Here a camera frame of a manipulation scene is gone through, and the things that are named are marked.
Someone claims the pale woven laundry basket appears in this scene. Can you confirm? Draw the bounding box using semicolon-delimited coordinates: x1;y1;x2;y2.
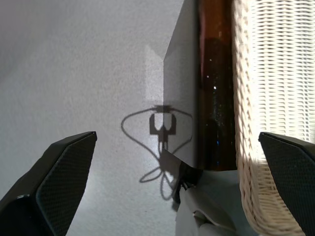
231;0;315;236

